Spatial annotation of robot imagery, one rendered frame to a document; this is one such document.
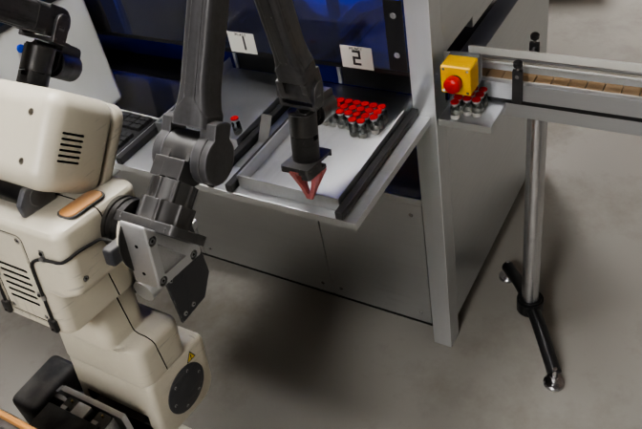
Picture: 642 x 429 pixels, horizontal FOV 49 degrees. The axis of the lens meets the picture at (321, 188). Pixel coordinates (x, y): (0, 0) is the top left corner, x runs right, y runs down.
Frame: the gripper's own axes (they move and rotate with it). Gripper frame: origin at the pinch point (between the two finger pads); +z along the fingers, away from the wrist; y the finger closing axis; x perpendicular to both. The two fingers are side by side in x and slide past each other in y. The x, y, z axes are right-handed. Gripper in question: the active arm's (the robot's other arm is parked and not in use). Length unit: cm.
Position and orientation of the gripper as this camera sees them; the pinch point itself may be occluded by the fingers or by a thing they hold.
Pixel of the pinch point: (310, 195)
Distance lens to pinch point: 148.7
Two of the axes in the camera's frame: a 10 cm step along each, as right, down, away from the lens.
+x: -8.7, -2.0, 4.6
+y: 4.9, -4.7, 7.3
